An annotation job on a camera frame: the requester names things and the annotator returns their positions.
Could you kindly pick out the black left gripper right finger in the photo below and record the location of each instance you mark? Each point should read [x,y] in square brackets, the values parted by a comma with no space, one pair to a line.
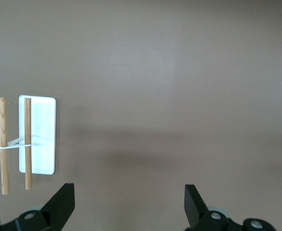
[195,209]

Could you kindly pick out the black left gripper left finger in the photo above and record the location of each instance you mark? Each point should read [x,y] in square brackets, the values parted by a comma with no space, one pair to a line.
[56,207]

